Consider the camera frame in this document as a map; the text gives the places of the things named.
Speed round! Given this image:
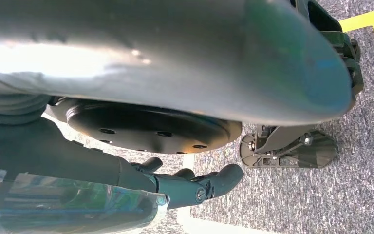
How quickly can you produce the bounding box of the black round disc with holes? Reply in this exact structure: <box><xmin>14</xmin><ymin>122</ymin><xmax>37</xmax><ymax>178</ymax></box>
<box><xmin>45</xmin><ymin>96</ymin><xmax>243</xmax><ymax>155</ymax></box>

